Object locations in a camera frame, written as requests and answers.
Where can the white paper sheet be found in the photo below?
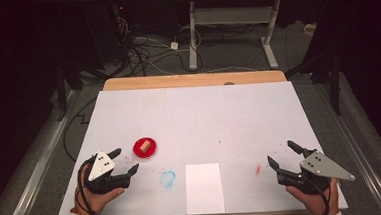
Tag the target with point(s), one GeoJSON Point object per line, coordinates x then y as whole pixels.
{"type": "Point", "coordinates": [204, 188]}

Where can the small white power adapter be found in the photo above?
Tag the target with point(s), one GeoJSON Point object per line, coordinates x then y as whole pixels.
{"type": "Point", "coordinates": [174, 45]}

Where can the small wooden block stamp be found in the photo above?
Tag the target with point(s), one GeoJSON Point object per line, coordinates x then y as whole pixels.
{"type": "Point", "coordinates": [144, 146]}

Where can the round red ink dish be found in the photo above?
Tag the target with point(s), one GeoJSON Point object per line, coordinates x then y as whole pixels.
{"type": "Point", "coordinates": [145, 147]}

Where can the large white board cover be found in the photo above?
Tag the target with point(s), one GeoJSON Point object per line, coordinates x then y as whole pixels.
{"type": "Point", "coordinates": [199, 120]}

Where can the person's left hand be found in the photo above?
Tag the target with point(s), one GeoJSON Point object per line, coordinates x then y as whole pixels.
{"type": "Point", "coordinates": [99, 199]}

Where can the small white floor box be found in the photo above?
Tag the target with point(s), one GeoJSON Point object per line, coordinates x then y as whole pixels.
{"type": "Point", "coordinates": [310, 29]}

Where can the black metal stand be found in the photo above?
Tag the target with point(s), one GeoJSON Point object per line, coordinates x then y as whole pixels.
{"type": "Point", "coordinates": [60, 92]}
{"type": "Point", "coordinates": [335, 82]}

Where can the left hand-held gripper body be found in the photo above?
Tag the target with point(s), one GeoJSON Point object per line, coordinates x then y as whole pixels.
{"type": "Point", "coordinates": [100, 166]}

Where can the wooden board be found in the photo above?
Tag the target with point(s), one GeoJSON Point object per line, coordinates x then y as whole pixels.
{"type": "Point", "coordinates": [193, 80]}

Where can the white metal desk frame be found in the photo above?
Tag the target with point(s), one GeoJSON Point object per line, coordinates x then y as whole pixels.
{"type": "Point", "coordinates": [192, 34]}

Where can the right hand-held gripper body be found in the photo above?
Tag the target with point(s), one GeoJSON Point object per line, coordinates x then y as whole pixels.
{"type": "Point", "coordinates": [317, 168]}

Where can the metal floor rail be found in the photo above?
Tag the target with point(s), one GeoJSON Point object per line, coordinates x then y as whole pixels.
{"type": "Point", "coordinates": [35, 177]}
{"type": "Point", "coordinates": [362, 163]}

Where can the person's right hand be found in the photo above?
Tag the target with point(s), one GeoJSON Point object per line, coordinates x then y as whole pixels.
{"type": "Point", "coordinates": [312, 201]}

